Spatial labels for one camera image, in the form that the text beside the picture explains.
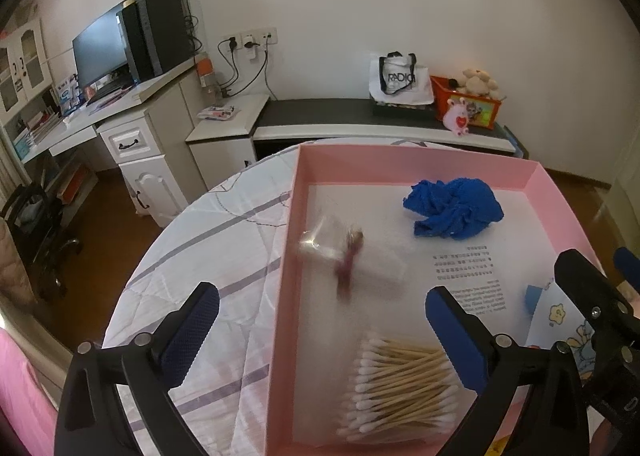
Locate bright pink bedspread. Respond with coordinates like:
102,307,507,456
0,329,58,456

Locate light blue packet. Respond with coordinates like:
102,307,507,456
502,125,528,159

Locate red toy box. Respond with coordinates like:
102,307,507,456
430,75,503,132

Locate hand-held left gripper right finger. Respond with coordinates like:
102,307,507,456
425,286,591,456

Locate white hutch cabinet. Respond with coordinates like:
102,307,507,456
0,16,51,114

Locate small printed packet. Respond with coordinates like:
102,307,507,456
197,105,237,121

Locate blue towel cloth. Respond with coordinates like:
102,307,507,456
402,177,505,240

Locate pink heart plush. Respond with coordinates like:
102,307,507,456
442,96,473,136

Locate black computer tower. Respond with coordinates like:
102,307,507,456
116,0,193,83

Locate white desk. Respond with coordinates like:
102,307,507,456
12,54,211,229

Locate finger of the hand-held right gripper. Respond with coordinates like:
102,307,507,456
554,249,640,362
614,247,640,294

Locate white side cabinet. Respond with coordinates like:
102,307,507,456
186,94,271,182

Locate black computer monitor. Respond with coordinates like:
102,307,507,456
72,1,132,90

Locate black power cable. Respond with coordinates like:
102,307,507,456
217,39,271,100

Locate white desk drawer unit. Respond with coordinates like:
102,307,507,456
97,81,208,229

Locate stack of books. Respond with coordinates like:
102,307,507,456
22,109,61,144

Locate black office chair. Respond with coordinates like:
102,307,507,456
0,181,83,304

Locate pack of cotton swabs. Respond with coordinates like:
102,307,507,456
336,331,461,442

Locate pink tray box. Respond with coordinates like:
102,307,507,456
264,143,603,456

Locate pink quilted coat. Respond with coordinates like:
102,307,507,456
0,219,38,307

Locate low black top bench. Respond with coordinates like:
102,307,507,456
252,97,518,157

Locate pink booklet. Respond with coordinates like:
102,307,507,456
87,89,132,110

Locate white wall sockets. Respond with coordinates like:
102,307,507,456
220,31,277,50

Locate orange capped bottle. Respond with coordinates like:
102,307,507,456
196,59,218,100

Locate teal box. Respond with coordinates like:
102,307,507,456
12,129,33,159

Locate round table, striped cloth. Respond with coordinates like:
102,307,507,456
102,136,471,456

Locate clear packet with hair tie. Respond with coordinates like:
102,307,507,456
298,216,408,304

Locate black keyboard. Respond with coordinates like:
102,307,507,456
86,81,132,104

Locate white blue printed baby cloth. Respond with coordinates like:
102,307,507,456
525,279,598,372

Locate white tote bag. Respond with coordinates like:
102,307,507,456
369,51,435,107

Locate cream plush sheep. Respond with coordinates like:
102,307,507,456
452,68,501,100

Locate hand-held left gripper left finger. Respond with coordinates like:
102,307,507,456
54,281,221,456

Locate blue white boxes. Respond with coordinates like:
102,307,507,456
54,76,83,117

